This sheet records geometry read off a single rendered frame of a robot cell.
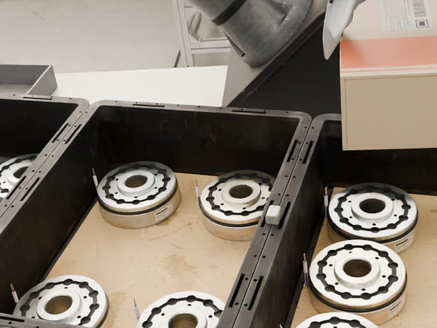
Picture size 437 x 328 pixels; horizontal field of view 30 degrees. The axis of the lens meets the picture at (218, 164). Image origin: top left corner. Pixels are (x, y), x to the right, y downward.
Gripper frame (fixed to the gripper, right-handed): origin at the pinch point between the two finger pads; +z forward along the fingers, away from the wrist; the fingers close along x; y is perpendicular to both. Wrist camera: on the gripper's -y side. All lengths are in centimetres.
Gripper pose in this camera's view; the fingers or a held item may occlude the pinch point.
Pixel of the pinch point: (407, 51)
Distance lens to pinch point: 76.8
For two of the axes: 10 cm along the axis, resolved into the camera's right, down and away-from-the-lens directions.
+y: -1.2, 5.9, -8.0
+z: 1.2, 8.1, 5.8
